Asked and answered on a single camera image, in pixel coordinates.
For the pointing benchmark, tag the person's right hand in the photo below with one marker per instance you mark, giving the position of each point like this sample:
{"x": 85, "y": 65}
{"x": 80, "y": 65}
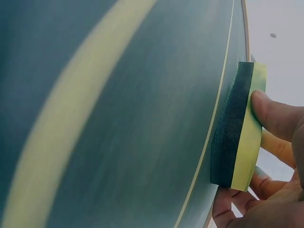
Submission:
{"x": 285, "y": 199}

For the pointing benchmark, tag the yellow sponge with green scourer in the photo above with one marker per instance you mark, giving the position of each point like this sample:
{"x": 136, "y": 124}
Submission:
{"x": 237, "y": 133}

